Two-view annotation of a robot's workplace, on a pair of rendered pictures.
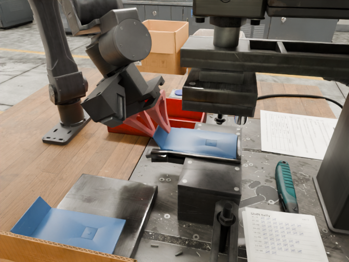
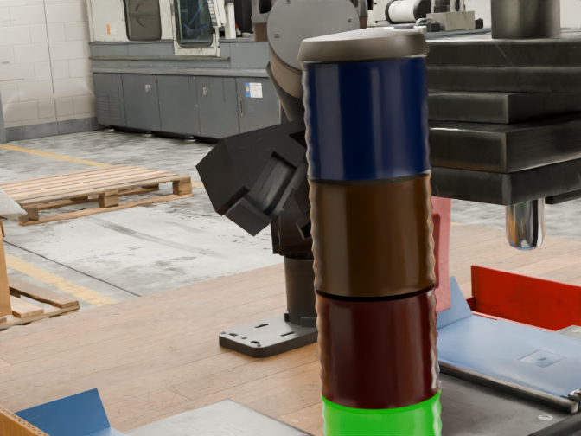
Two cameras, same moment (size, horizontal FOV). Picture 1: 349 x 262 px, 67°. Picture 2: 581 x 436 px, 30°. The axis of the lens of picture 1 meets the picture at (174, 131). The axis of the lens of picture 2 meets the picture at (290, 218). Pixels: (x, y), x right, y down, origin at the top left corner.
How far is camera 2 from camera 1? 40 cm
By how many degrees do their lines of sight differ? 43
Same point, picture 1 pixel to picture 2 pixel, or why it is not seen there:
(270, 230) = not seen: outside the picture
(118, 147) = not seen: hidden behind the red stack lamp
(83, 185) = (207, 415)
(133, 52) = not seen: hidden behind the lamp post
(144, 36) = (341, 22)
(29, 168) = (149, 377)
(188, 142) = (479, 347)
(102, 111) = (226, 182)
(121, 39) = (282, 23)
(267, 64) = (567, 68)
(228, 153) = (561, 384)
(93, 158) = (291, 394)
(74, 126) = (309, 324)
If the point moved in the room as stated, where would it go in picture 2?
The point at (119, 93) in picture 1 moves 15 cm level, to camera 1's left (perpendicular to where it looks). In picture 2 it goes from (281, 154) to (124, 146)
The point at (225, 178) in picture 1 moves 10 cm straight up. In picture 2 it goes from (482, 423) to (476, 237)
